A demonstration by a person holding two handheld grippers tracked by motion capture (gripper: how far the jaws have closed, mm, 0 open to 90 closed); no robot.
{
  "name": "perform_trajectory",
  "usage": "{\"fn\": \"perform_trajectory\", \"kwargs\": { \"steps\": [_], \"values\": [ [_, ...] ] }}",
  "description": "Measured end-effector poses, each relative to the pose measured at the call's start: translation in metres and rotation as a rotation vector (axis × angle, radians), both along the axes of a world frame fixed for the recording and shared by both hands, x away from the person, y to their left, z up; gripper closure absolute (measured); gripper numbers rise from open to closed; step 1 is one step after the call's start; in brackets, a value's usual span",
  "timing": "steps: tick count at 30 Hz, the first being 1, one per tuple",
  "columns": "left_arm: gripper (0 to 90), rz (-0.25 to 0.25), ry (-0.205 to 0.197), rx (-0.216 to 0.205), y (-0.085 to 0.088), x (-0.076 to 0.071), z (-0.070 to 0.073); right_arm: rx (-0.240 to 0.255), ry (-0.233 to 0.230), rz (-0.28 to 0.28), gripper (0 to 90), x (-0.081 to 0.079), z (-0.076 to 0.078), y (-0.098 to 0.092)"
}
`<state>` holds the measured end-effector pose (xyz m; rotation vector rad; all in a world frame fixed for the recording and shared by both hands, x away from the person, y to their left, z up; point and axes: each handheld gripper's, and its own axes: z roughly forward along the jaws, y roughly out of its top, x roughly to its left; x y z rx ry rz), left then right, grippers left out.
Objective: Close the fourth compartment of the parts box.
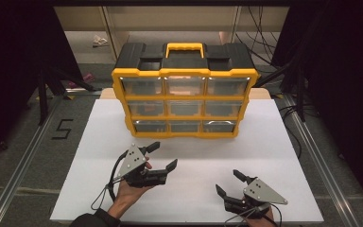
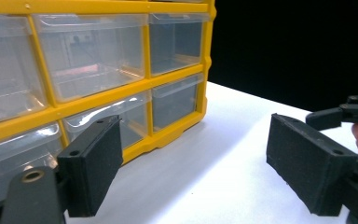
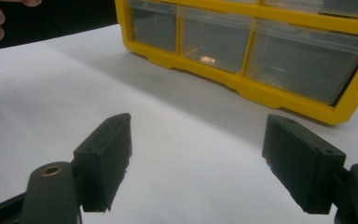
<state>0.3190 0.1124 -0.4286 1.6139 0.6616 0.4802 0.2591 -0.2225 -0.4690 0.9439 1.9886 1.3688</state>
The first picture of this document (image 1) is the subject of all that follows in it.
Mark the set of clear plastic drawers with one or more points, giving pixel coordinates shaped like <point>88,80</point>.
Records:
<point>184,108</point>

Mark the person's left hand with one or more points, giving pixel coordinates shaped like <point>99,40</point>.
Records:
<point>127,197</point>

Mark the beige shelf unit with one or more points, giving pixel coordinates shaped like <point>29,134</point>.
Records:
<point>170,19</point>

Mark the dark curtain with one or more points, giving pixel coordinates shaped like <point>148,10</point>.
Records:
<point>353,63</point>
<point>6,47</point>

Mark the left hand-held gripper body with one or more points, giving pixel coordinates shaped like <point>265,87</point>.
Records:
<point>134,160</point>

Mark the aluminium floor rail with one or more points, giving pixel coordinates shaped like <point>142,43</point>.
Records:
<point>19,170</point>
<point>324,170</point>

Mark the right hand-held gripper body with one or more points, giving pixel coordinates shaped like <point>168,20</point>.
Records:
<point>260,192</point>

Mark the person's right hand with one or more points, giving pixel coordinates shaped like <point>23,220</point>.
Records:
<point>263,221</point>

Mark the yellow black drawer organizer cabinet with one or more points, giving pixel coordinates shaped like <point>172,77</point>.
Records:
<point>186,72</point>

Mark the white crumpled item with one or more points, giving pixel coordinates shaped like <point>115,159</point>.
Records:
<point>100,40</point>

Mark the purple item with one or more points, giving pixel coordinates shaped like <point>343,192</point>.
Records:
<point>86,78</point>

